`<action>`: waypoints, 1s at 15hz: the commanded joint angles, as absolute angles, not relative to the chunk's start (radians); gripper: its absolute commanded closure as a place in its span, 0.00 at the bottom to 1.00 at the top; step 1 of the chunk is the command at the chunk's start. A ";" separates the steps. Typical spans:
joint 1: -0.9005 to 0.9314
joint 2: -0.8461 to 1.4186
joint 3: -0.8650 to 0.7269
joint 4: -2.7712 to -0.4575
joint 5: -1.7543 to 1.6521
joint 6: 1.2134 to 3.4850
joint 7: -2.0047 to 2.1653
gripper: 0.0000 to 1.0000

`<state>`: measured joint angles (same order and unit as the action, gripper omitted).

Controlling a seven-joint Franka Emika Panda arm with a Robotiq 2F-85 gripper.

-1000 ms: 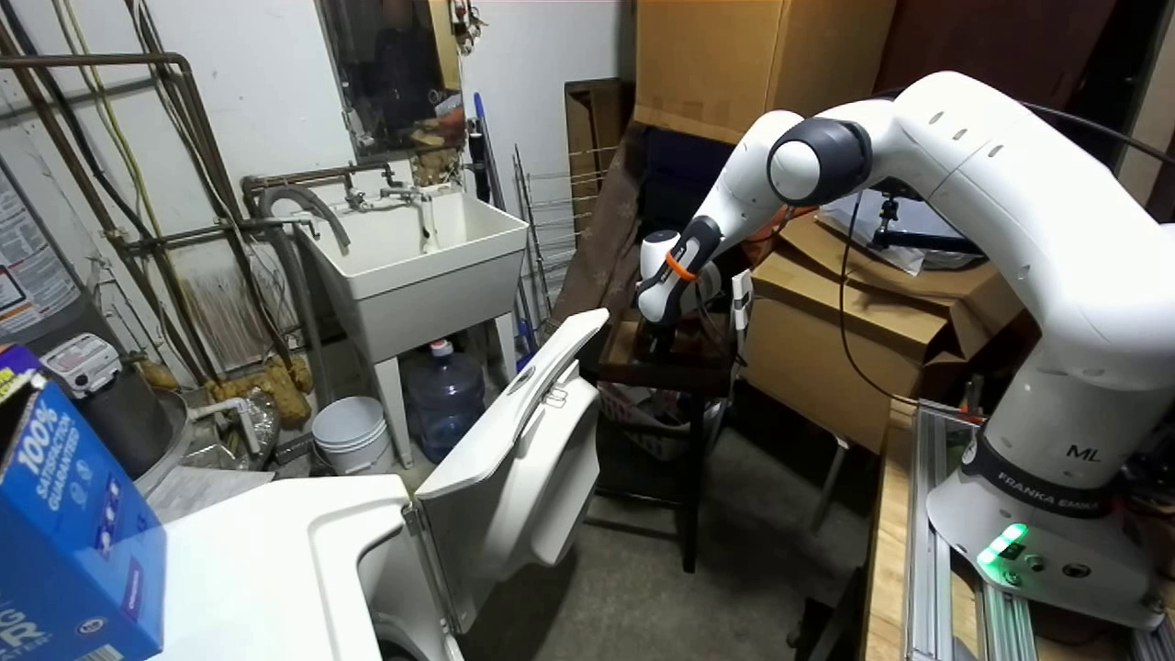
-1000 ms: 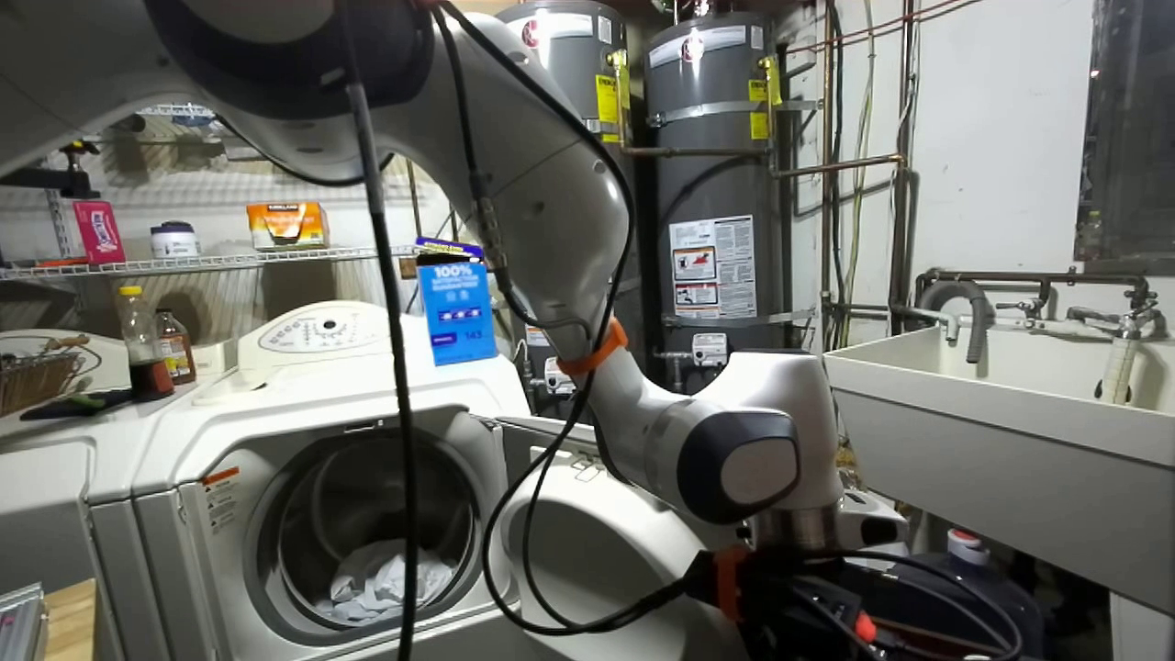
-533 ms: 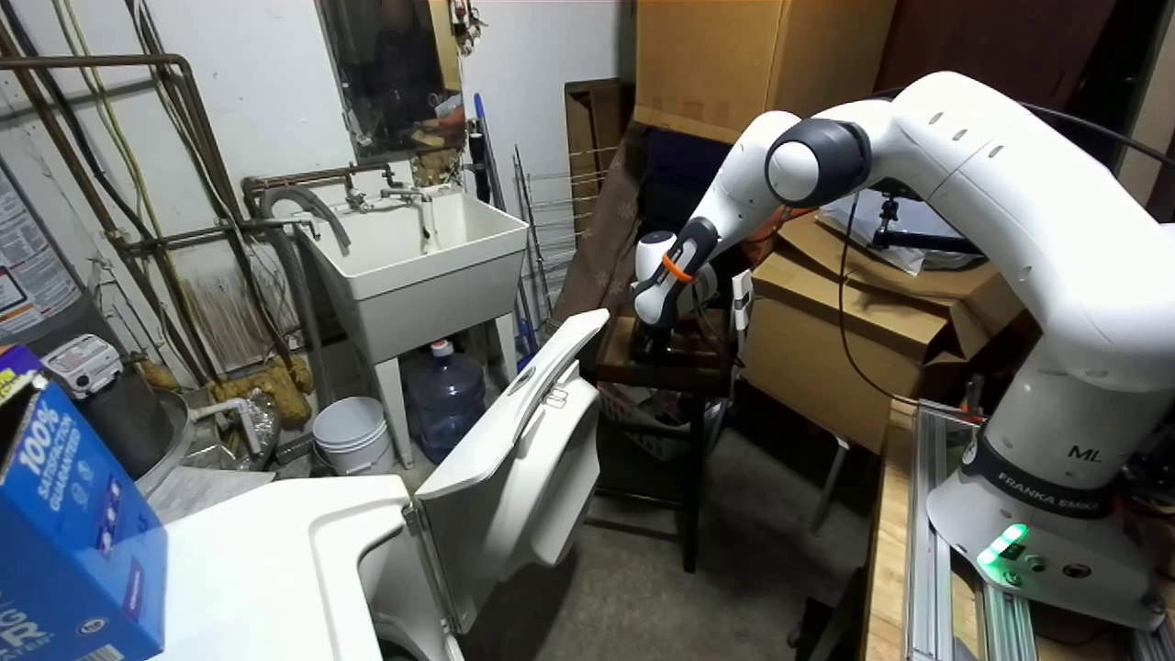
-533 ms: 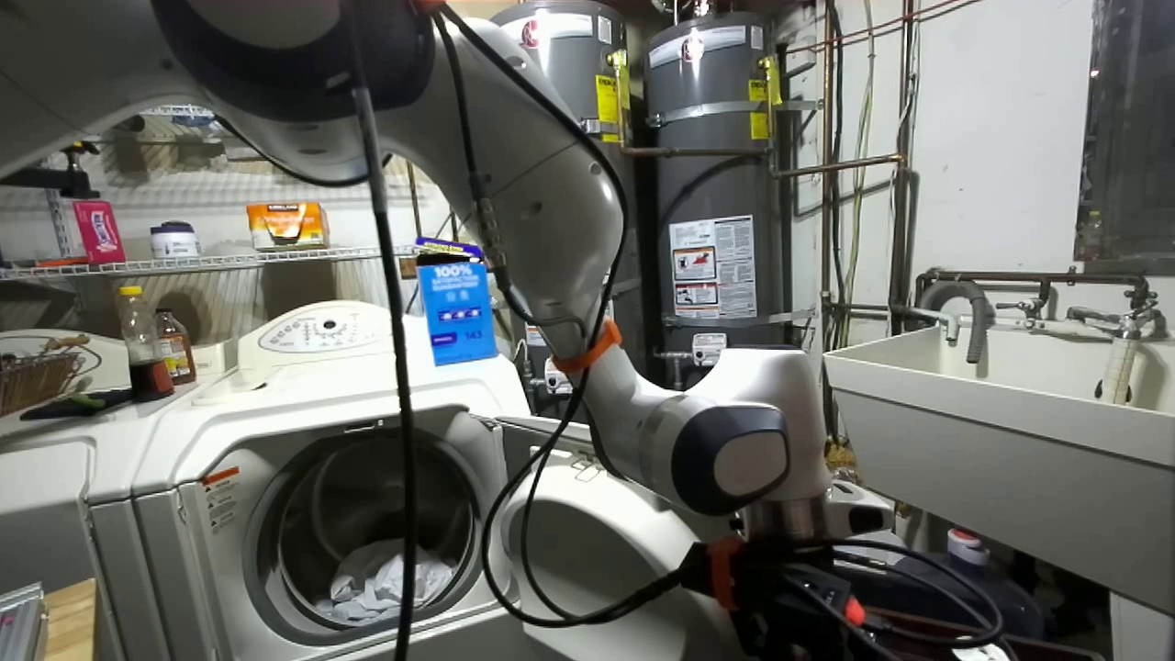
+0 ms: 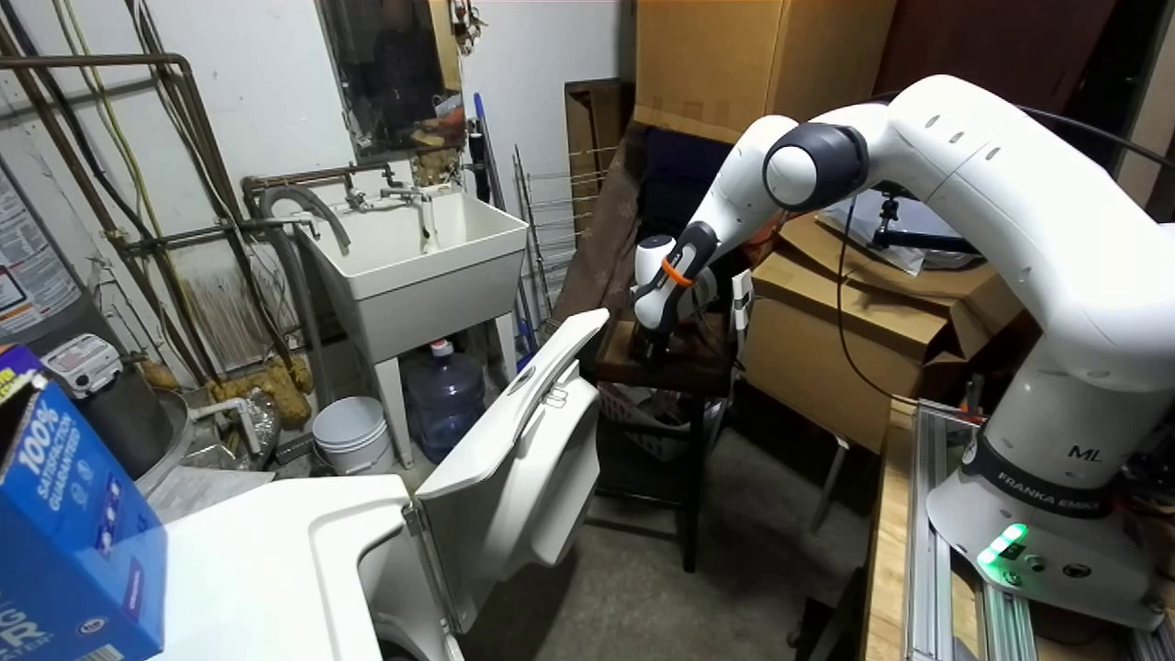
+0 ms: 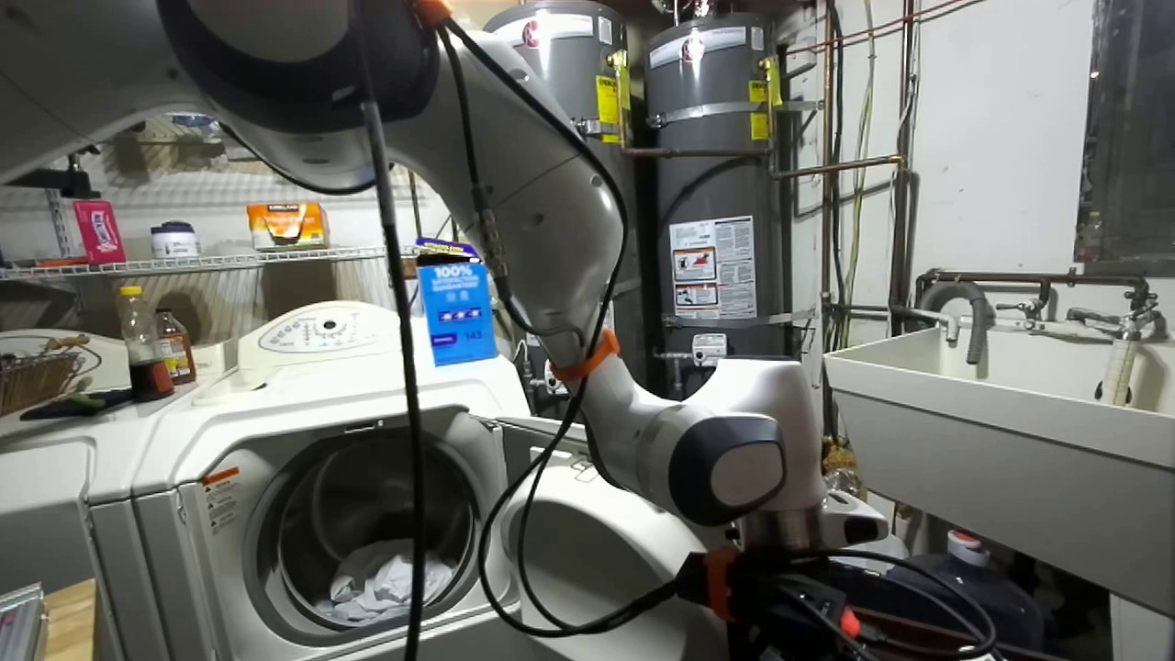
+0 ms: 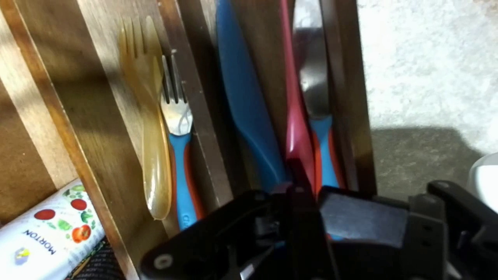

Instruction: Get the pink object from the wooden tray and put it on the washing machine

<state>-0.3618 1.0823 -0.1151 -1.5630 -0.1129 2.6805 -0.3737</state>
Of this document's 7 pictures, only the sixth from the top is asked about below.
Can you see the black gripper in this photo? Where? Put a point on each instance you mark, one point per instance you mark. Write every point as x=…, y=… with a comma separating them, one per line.
x=785, y=611

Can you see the wooden board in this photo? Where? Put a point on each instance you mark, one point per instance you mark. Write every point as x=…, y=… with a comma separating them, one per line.
x=70, y=627

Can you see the dark window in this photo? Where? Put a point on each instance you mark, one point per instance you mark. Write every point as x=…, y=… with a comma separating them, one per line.
x=1132, y=134

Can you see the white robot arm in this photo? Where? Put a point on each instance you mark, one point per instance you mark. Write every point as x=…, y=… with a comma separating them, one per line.
x=526, y=187

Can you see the white washing machine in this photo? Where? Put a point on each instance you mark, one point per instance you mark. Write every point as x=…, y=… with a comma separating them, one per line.
x=243, y=407

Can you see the grey metal wall pipe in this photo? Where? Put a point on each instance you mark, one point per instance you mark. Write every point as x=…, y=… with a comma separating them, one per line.
x=909, y=232

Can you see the white dryer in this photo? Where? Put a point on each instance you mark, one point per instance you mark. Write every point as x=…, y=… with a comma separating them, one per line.
x=41, y=502

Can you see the white laundry cloth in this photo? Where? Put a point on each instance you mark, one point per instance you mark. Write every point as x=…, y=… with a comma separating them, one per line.
x=371, y=587

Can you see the orange package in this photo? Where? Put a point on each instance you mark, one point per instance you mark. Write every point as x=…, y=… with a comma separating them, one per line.
x=288, y=226

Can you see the yellow-capped bottle dark liquid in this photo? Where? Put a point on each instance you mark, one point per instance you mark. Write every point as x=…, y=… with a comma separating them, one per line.
x=147, y=355

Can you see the grey water heater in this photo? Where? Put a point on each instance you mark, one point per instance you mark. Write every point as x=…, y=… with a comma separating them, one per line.
x=720, y=160
x=572, y=37

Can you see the white jar dark lid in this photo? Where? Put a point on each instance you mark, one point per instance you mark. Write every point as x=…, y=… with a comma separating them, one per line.
x=176, y=243

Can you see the dark metal faucet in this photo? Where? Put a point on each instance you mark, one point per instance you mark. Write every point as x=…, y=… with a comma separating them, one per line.
x=976, y=315

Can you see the wicker basket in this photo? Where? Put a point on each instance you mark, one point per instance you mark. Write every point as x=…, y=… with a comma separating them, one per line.
x=41, y=374

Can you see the pink card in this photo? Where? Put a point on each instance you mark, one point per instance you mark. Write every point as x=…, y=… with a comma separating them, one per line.
x=102, y=232

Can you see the white utility sink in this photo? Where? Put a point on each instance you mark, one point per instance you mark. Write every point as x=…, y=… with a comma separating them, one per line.
x=980, y=455

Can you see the blue cardboard box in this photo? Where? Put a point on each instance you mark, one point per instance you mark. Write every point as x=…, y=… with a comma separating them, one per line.
x=457, y=305

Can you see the dark blue water jug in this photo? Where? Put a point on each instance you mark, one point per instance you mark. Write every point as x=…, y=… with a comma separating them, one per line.
x=980, y=590

